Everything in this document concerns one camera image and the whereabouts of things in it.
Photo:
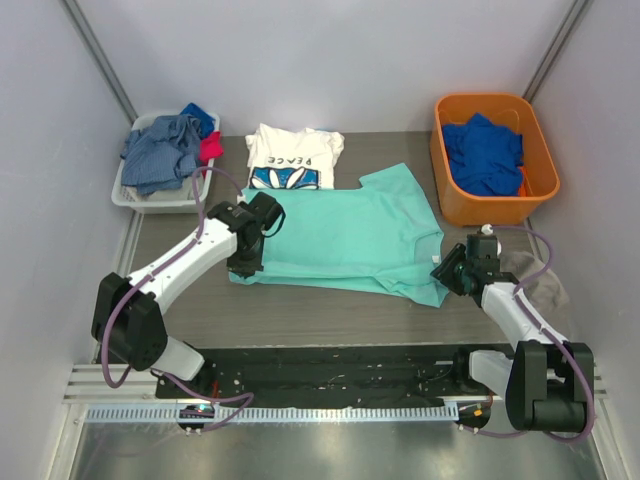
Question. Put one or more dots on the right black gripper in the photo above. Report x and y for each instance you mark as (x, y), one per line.
(447, 267)

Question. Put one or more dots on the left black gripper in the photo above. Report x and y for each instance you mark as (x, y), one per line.
(245, 261)

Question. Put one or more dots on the teal t shirt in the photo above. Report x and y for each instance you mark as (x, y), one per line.
(379, 238)

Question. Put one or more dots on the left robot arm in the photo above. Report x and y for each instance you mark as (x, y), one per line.
(128, 319)

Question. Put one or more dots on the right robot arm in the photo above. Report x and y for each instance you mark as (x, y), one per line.
(548, 384)

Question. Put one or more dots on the white printed folded t shirt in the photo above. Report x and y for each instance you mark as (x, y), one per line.
(302, 160)

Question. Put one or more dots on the grey garment in basket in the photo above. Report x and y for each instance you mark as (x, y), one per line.
(182, 194)

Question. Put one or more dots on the red garment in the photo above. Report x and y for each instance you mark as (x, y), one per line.
(210, 148)

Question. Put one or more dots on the grey bucket hat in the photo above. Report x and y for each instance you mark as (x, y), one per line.
(546, 293)

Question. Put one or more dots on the orange garment in tub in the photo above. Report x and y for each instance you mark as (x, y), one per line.
(524, 189)

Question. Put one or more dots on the blue garment in basket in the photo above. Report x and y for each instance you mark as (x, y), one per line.
(205, 122)

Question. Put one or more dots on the blue checked shirt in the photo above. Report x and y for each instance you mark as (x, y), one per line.
(162, 155)

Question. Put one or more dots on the royal blue garment in tub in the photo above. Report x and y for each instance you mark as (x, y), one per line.
(485, 159)

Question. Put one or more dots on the orange plastic tub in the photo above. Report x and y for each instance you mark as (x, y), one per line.
(462, 209)

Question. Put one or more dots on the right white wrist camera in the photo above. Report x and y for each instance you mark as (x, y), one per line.
(488, 230)

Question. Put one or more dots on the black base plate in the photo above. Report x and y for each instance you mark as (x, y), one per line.
(341, 377)

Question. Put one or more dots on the aluminium rail frame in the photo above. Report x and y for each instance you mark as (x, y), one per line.
(86, 385)

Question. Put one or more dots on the white slotted cable duct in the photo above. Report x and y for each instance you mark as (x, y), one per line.
(184, 413)

